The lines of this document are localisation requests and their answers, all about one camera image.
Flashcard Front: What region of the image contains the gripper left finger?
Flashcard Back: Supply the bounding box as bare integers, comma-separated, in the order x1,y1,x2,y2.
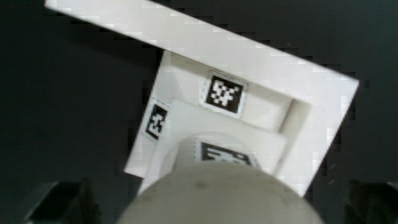
23,179,101,224

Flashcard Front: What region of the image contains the white lamp bulb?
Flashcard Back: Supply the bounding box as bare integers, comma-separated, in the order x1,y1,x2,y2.
115,134,323,224

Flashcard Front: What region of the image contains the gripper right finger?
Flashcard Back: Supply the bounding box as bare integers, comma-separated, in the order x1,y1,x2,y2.
343,180,398,224

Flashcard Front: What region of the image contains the white U-shaped fence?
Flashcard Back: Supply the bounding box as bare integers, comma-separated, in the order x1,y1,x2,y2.
42,0,360,198

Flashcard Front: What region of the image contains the white lamp base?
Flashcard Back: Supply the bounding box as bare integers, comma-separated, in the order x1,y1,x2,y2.
124,52,311,194

